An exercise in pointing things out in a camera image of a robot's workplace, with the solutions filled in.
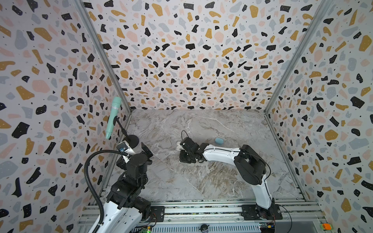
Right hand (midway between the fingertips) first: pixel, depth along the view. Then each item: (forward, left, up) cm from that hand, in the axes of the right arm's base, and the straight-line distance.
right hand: (181, 159), depth 90 cm
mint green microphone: (+16, +34, +31) cm, 48 cm away
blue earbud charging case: (+17, -25, -4) cm, 31 cm away
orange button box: (-32, -73, -4) cm, 80 cm away
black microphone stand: (+15, +35, -2) cm, 39 cm away
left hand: (-6, +17, +22) cm, 29 cm away
